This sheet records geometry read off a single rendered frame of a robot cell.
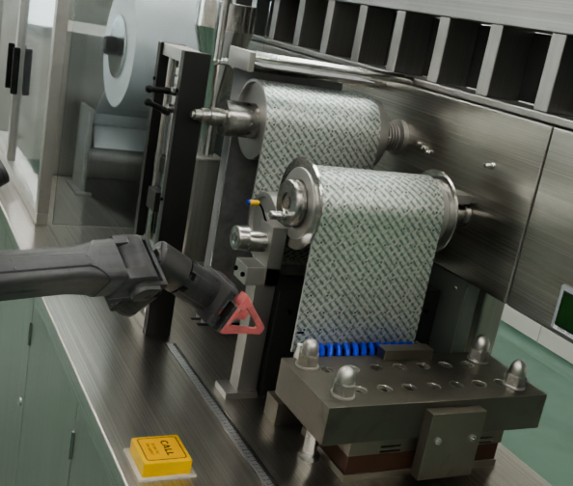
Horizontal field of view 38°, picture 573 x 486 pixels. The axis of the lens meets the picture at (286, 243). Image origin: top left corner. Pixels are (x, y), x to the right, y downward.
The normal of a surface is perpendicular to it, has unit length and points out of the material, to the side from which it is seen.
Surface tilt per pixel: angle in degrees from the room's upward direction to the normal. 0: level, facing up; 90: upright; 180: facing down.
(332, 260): 90
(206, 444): 0
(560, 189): 90
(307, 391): 90
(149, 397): 0
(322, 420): 90
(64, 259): 40
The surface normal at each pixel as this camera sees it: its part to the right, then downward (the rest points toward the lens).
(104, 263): 0.65, -0.53
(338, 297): 0.42, 0.32
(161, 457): 0.18, -0.95
